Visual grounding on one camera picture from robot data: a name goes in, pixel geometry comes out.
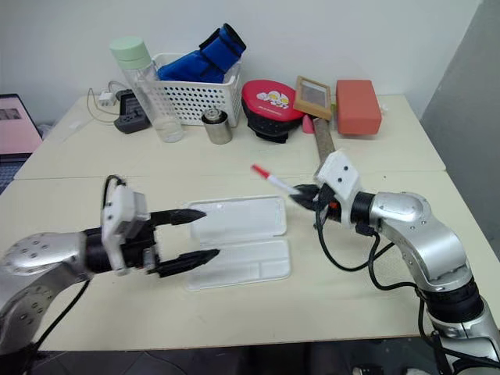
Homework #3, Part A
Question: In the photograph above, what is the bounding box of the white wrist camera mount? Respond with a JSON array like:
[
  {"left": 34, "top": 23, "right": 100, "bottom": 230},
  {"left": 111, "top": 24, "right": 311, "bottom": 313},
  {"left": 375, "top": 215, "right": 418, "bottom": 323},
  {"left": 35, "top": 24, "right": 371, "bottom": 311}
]
[
  {"left": 100, "top": 184, "right": 152, "bottom": 277},
  {"left": 313, "top": 148, "right": 361, "bottom": 227}
]

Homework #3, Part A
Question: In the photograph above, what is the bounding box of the long brown strip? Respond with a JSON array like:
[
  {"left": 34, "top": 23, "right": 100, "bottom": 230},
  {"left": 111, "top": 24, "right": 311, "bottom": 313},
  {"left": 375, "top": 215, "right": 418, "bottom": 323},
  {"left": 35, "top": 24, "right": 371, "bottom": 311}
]
[{"left": 312, "top": 116, "right": 339, "bottom": 170}]

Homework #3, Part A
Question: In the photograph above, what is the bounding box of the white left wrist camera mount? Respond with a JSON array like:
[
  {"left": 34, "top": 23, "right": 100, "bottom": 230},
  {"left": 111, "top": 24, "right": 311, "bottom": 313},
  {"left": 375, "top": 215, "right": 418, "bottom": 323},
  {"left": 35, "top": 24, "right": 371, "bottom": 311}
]
[{"left": 100, "top": 184, "right": 152, "bottom": 277}]

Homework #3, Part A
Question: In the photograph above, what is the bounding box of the small metal cylinder container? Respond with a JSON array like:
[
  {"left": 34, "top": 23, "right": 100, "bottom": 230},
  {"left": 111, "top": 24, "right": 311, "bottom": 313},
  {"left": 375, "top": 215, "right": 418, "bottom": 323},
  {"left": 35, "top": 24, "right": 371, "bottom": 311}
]
[{"left": 201, "top": 108, "right": 233, "bottom": 145}]

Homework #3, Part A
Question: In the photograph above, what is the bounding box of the white open pencil case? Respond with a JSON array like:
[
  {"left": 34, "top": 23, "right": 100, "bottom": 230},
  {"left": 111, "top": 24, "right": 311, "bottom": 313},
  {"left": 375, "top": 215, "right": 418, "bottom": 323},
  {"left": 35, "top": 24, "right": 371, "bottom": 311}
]
[{"left": 183, "top": 193, "right": 292, "bottom": 292}]

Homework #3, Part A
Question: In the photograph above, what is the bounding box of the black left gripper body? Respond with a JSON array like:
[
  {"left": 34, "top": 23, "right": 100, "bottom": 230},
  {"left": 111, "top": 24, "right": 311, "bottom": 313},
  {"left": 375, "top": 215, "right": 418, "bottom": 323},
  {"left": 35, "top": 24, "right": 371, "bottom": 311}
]
[{"left": 123, "top": 217, "right": 162, "bottom": 275}]

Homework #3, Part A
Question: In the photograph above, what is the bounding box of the open laptop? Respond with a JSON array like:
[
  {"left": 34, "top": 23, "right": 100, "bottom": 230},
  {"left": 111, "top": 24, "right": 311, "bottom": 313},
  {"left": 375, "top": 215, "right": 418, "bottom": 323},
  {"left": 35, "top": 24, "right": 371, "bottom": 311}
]
[{"left": 0, "top": 93, "right": 45, "bottom": 195}]

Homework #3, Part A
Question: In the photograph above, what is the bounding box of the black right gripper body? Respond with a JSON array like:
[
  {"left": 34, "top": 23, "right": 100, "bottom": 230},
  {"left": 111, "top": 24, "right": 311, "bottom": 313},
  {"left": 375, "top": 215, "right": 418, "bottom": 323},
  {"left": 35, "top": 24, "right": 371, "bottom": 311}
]
[{"left": 312, "top": 186, "right": 344, "bottom": 224}]

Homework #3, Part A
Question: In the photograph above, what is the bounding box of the blue fabric bag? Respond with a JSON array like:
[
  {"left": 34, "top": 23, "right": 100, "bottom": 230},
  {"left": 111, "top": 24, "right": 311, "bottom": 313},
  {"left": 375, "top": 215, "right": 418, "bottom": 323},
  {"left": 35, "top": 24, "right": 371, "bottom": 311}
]
[{"left": 156, "top": 23, "right": 248, "bottom": 85}]

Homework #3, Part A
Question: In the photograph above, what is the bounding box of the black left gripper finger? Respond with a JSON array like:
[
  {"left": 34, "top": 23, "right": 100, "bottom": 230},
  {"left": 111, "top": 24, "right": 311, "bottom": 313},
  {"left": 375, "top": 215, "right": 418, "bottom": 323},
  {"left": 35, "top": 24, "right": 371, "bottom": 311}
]
[
  {"left": 149, "top": 209, "right": 208, "bottom": 228},
  {"left": 149, "top": 248, "right": 222, "bottom": 279}
]

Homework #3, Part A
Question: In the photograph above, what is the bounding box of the white charger cable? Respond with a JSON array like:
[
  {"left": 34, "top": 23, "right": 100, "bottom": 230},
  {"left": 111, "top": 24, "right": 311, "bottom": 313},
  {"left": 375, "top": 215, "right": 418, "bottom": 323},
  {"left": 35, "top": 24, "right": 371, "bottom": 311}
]
[{"left": 87, "top": 79, "right": 127, "bottom": 123}]

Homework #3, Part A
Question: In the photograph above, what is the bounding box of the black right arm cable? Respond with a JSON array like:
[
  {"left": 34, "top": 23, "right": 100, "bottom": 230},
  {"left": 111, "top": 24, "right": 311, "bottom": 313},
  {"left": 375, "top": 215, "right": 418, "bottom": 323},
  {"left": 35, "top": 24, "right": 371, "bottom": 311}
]
[{"left": 312, "top": 216, "right": 454, "bottom": 375}]

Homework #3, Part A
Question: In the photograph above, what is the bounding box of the red marker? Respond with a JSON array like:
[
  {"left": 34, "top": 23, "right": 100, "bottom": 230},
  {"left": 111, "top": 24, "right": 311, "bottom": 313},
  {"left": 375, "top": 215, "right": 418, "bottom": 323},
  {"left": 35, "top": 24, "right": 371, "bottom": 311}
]
[{"left": 250, "top": 163, "right": 302, "bottom": 196}]

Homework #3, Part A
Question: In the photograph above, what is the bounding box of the white perforated plastic basket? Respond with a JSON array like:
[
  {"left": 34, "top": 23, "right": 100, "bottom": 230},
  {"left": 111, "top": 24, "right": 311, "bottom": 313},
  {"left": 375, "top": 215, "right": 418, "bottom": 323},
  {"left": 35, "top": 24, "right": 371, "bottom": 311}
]
[{"left": 149, "top": 52, "right": 244, "bottom": 128}]

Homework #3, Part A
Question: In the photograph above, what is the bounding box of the wooden picture frame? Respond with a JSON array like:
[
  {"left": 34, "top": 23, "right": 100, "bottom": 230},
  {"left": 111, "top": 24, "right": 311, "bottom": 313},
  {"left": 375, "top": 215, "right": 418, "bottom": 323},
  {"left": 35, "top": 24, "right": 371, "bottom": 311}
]
[{"left": 293, "top": 74, "right": 333, "bottom": 120}]

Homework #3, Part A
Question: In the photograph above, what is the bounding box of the red and black bowl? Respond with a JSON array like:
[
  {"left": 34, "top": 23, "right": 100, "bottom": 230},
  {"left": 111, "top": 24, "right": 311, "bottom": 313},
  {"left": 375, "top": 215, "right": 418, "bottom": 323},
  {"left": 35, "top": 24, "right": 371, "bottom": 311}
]
[{"left": 240, "top": 78, "right": 305, "bottom": 144}]

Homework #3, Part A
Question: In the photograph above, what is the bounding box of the grey desktop device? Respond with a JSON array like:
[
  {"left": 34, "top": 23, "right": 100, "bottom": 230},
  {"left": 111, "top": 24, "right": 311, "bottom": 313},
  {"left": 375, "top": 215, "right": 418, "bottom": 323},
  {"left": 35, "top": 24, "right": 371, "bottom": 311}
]
[{"left": 113, "top": 89, "right": 152, "bottom": 135}]

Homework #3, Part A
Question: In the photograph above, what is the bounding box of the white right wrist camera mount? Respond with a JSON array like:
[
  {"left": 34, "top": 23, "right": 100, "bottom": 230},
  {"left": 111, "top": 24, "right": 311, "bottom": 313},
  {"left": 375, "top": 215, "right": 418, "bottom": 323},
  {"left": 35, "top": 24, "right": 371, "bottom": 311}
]
[{"left": 313, "top": 148, "right": 361, "bottom": 227}]

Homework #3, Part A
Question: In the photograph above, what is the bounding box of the salmon rectangular box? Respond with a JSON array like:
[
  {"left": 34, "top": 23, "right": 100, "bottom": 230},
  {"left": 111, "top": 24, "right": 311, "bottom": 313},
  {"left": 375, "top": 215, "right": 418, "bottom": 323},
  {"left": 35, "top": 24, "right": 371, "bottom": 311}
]
[{"left": 335, "top": 79, "right": 384, "bottom": 137}]

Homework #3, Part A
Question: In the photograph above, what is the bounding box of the clear bottle with green lid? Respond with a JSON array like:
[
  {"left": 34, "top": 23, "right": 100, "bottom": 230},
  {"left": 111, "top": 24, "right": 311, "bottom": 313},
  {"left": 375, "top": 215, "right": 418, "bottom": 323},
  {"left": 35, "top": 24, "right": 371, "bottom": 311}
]
[{"left": 109, "top": 35, "right": 186, "bottom": 144}]

